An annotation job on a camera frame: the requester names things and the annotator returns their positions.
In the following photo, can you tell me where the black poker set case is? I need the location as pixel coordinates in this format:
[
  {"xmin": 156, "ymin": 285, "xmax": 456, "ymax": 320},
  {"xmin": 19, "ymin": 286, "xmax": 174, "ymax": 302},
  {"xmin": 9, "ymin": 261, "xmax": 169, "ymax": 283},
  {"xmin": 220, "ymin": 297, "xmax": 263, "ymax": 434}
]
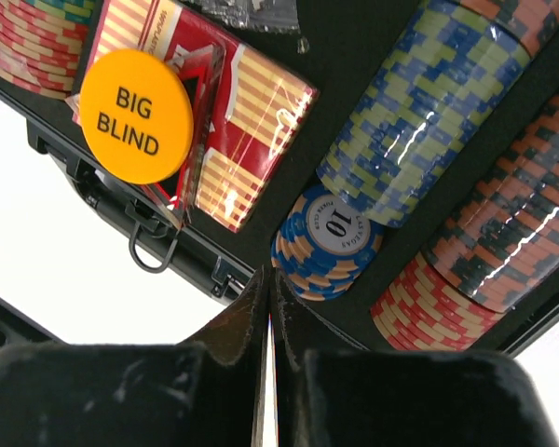
[{"xmin": 0, "ymin": 1, "xmax": 559, "ymax": 350}]

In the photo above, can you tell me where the red playing card box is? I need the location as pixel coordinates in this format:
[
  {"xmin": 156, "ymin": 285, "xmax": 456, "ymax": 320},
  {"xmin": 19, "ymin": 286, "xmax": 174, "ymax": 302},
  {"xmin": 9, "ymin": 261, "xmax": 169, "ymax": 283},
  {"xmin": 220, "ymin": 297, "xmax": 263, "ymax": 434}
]
[{"xmin": 88, "ymin": 1, "xmax": 318, "ymax": 232}]

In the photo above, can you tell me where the triangular all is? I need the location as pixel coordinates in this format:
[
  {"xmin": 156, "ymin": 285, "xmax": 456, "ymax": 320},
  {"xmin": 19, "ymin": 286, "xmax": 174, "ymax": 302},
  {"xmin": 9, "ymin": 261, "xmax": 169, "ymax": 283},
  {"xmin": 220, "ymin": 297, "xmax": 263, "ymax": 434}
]
[{"xmin": 141, "ymin": 45, "xmax": 225, "ymax": 229}]

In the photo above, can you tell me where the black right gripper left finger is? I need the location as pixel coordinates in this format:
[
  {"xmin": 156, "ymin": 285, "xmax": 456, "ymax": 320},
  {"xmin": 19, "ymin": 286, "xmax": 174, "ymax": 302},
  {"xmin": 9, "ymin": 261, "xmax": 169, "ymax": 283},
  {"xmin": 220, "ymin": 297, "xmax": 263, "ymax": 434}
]
[{"xmin": 0, "ymin": 268, "xmax": 266, "ymax": 446}]

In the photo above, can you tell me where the stack of poker chips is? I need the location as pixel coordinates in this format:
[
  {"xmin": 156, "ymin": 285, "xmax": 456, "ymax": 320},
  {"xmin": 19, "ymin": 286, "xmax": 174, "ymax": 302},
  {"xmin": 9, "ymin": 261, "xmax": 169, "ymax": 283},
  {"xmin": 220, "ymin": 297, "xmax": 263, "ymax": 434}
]
[{"xmin": 270, "ymin": 184, "xmax": 384, "ymax": 301}]

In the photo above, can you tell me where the yellow big blind button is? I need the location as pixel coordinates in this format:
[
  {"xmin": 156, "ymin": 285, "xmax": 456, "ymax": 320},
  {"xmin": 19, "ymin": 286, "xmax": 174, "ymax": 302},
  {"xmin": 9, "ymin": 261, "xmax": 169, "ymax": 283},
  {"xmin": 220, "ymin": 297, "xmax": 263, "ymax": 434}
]
[{"xmin": 78, "ymin": 49, "xmax": 194, "ymax": 184}]

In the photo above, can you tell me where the purple orange chip row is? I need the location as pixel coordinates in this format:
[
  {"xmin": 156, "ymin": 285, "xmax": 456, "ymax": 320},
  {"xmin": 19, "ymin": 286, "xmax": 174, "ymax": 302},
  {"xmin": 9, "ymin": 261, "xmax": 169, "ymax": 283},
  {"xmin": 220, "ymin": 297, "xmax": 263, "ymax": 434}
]
[{"xmin": 371, "ymin": 89, "xmax": 559, "ymax": 351}]

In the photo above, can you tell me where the small silver key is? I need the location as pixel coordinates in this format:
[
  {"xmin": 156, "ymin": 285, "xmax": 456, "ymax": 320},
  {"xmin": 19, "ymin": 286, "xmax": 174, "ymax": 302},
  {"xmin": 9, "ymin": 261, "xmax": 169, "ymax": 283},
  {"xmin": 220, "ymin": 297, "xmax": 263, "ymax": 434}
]
[{"xmin": 191, "ymin": 0, "xmax": 300, "ymax": 34}]

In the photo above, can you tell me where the orange grey chip row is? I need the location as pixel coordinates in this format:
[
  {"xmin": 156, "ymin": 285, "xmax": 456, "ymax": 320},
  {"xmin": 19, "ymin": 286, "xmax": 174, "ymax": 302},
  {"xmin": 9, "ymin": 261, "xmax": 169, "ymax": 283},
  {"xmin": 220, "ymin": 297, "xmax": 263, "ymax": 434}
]
[{"xmin": 317, "ymin": 0, "xmax": 559, "ymax": 227}]

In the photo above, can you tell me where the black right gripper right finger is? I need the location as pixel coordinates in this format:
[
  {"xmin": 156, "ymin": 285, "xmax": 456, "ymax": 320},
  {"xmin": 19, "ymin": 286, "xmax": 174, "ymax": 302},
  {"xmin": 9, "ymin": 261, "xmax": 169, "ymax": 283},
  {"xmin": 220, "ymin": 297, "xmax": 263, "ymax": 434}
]
[{"xmin": 269, "ymin": 270, "xmax": 557, "ymax": 446}]

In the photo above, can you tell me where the green chip row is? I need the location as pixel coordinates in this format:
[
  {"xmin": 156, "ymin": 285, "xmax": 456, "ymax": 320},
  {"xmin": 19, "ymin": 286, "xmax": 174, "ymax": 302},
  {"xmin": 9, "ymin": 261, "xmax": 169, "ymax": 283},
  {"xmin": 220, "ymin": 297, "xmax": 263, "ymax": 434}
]
[{"xmin": 0, "ymin": 0, "xmax": 95, "ymax": 101}]

